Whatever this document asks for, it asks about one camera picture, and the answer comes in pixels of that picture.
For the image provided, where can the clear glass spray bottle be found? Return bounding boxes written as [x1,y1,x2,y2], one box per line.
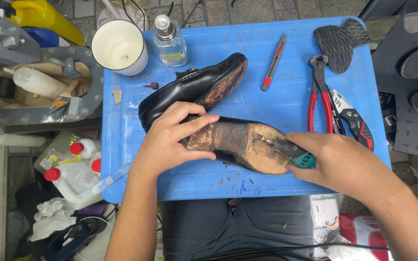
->
[153,14,187,67]

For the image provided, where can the white glue squeeze bottle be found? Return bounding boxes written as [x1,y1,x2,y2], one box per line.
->
[3,67,70,100]

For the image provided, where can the blue black power tool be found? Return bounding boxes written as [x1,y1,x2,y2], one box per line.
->
[40,217,101,261]

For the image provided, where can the small brush with wooden handle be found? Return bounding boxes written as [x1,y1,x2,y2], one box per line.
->
[52,79,80,107]

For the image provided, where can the red white plastic container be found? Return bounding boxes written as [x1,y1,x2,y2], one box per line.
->
[339,213,395,261]

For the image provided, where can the red black folding knife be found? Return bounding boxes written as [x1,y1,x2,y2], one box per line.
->
[329,89,374,152]

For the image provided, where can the white crumpled rag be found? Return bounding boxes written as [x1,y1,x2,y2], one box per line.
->
[30,197,77,242]

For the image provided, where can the red grey utility knife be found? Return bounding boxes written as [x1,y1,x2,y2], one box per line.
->
[261,34,287,91]

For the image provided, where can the black rubber sole piece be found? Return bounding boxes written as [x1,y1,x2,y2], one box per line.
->
[313,18,373,75]

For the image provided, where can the white bottle with red cap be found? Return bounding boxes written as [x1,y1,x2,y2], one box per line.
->
[70,138,102,160]

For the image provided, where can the red handled pincers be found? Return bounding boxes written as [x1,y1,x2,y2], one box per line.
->
[306,55,336,134]

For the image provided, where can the yellow plastic jug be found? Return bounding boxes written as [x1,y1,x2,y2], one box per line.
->
[6,0,84,47]

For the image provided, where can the white jug with red cap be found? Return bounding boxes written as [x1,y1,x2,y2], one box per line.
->
[44,158,104,210]

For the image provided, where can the person's dark trousers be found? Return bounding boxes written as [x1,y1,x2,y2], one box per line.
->
[161,196,315,261]

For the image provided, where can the teal rotary grinding tool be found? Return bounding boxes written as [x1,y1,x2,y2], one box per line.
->
[254,133,316,169]

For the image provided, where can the person's right hand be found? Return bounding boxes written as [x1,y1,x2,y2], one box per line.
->
[284,131,395,198]

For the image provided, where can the black shoe with worn sole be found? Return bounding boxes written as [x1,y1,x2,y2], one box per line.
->
[178,115,290,175]

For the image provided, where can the white paper cup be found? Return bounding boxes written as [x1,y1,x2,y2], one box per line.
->
[91,19,149,76]

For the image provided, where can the clear plastic ruler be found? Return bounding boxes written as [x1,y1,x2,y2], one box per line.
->
[91,161,134,196]

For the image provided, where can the blue plastic work tray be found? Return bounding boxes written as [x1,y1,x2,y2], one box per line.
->
[101,16,392,204]

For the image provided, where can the black leather loafer shoe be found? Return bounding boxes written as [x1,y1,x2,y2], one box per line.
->
[138,52,249,133]

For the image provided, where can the grey metal shoe press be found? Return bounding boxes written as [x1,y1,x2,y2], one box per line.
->
[0,16,104,127]

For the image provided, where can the black rubber sheet with cutouts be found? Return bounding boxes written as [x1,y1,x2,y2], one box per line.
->
[372,7,418,158]

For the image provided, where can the person's left hand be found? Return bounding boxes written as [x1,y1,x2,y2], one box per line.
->
[134,101,220,179]

